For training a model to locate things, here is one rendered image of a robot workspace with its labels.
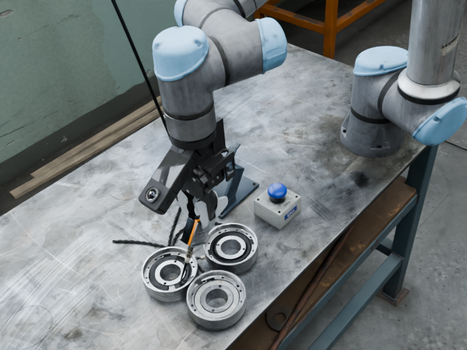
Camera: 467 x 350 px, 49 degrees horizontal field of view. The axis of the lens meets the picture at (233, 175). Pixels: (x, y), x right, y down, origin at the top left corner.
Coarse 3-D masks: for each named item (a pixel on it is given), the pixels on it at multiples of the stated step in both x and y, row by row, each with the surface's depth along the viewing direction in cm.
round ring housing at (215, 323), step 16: (208, 272) 94; (224, 272) 94; (192, 288) 93; (208, 288) 93; (224, 288) 93; (240, 288) 92; (192, 304) 91; (224, 304) 90; (240, 304) 89; (208, 320) 87; (224, 320) 87
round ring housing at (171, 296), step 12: (156, 252) 99; (168, 252) 100; (180, 252) 100; (144, 264) 97; (168, 264) 98; (180, 264) 97; (192, 264) 97; (144, 276) 96; (156, 276) 96; (180, 276) 95; (156, 288) 94; (180, 288) 92; (168, 300) 93
